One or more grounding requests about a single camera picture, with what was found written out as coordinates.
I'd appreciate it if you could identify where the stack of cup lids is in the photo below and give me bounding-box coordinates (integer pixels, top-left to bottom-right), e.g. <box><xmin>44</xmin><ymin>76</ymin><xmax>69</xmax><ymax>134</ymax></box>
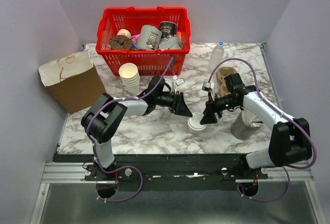
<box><xmin>165</xmin><ymin>79</ymin><xmax>172</xmax><ymax>88</ymax></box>

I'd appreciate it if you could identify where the grey cup of straws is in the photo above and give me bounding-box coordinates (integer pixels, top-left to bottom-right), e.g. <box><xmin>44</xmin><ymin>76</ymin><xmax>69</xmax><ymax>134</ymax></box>
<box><xmin>230</xmin><ymin>108</ymin><xmax>263</xmax><ymax>140</ymax></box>

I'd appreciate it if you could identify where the brown paper takeout bag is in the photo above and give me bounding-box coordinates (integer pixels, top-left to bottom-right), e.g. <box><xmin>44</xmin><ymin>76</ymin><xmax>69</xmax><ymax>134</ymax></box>
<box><xmin>38</xmin><ymin>51</ymin><xmax>106</xmax><ymax>114</ymax></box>

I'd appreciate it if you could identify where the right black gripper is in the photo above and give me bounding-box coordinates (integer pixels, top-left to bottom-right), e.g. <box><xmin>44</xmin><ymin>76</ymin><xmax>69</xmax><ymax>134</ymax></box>
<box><xmin>200</xmin><ymin>92</ymin><xmax>239</xmax><ymax>125</ymax></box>

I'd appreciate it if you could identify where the black printed can in basket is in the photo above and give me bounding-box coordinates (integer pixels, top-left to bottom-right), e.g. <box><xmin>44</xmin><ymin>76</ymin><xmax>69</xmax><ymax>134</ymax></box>
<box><xmin>158</xmin><ymin>21</ymin><xmax>177</xmax><ymax>39</ymax></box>

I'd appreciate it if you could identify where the red plastic shopping basket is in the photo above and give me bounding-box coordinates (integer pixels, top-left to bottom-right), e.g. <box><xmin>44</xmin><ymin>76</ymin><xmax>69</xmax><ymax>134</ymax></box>
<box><xmin>95</xmin><ymin>6</ymin><xmax>191</xmax><ymax>76</ymax></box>

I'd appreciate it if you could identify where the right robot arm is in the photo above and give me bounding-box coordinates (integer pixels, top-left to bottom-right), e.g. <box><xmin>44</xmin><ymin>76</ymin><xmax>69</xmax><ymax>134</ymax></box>
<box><xmin>200</xmin><ymin>73</ymin><xmax>312</xmax><ymax>179</ymax></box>

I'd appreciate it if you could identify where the clear plastic water bottle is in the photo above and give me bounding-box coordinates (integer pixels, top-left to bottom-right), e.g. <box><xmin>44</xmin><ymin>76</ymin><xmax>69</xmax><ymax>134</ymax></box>
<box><xmin>208</xmin><ymin>41</ymin><xmax>224</xmax><ymax>73</ymax></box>

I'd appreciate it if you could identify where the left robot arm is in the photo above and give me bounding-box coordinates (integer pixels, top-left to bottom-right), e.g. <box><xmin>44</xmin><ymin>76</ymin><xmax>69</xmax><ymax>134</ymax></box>
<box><xmin>81</xmin><ymin>76</ymin><xmax>193</xmax><ymax>180</ymax></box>

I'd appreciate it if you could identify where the brown pulp cup carrier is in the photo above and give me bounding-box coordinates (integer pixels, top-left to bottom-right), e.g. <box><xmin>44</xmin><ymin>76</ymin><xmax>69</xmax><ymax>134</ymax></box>
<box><xmin>216</xmin><ymin>67</ymin><xmax>237</xmax><ymax>97</ymax></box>

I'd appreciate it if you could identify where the brown striped cloth in basket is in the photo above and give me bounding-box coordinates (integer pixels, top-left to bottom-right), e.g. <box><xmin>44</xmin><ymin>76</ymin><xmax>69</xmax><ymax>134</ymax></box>
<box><xmin>109</xmin><ymin>35</ymin><xmax>133</xmax><ymax>51</ymax></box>

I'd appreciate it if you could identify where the single white paper cup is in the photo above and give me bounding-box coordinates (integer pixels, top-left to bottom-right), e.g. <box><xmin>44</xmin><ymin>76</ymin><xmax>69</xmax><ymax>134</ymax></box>
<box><xmin>188</xmin><ymin>126</ymin><xmax>206</xmax><ymax>134</ymax></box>

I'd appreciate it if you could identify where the beige egg-shaped object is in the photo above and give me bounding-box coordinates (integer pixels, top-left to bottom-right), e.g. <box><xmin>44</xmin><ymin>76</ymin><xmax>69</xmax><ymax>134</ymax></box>
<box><xmin>117</xmin><ymin>29</ymin><xmax>131</xmax><ymax>39</ymax></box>

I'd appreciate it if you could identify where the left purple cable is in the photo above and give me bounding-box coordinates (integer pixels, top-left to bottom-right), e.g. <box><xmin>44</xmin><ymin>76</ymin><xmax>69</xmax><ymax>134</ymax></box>
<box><xmin>86</xmin><ymin>56</ymin><xmax>176</xmax><ymax>203</ymax></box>

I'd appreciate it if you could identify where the single white cup lid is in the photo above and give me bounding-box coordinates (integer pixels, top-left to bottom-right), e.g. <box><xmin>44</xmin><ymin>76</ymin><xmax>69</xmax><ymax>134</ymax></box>
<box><xmin>188</xmin><ymin>112</ymin><xmax>207</xmax><ymax>129</ymax></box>

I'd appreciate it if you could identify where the grey crumpled item in basket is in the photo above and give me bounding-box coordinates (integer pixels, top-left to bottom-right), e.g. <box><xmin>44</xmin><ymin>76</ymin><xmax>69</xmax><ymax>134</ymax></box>
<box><xmin>158</xmin><ymin>37</ymin><xmax>182</xmax><ymax>51</ymax></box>

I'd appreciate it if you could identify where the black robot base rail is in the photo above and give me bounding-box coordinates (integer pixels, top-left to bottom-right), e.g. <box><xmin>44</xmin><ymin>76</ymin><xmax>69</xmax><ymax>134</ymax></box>
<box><xmin>51</xmin><ymin>153</ymin><xmax>302</xmax><ymax>193</ymax></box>

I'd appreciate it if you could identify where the grey printed cup in basket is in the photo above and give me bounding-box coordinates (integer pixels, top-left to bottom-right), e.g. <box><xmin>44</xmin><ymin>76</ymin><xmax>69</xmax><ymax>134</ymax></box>
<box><xmin>136</xmin><ymin>25</ymin><xmax>162</xmax><ymax>50</ymax></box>

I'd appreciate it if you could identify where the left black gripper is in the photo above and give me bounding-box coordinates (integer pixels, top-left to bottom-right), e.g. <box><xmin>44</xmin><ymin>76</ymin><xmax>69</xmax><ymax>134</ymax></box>
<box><xmin>154</xmin><ymin>90</ymin><xmax>192</xmax><ymax>117</ymax></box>

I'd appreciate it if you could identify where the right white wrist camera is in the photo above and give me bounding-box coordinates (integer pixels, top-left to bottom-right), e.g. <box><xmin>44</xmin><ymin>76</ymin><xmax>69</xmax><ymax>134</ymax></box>
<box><xmin>202</xmin><ymin>82</ymin><xmax>215</xmax><ymax>99</ymax></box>

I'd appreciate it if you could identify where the stack of white paper cups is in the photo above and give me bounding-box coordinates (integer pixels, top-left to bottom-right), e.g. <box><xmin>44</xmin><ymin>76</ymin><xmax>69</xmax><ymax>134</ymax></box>
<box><xmin>119</xmin><ymin>63</ymin><xmax>140</xmax><ymax>95</ymax></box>

